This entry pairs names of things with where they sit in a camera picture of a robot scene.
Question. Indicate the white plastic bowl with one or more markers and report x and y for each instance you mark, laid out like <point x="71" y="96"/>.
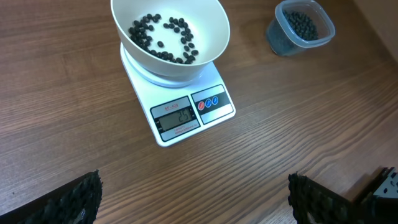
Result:
<point x="206" y="18"/>

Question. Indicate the clear container of black beans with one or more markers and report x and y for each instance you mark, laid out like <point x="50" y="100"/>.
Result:
<point x="299" y="25"/>

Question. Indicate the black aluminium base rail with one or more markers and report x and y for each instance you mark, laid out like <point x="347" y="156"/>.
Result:
<point x="377" y="202"/>

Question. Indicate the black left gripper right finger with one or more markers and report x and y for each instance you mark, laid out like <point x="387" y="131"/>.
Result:
<point x="314" y="203"/>

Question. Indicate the white digital kitchen scale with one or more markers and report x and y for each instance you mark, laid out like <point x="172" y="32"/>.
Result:
<point x="177" y="108"/>

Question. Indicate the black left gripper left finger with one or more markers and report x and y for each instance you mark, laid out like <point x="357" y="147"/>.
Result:
<point x="75" y="202"/>

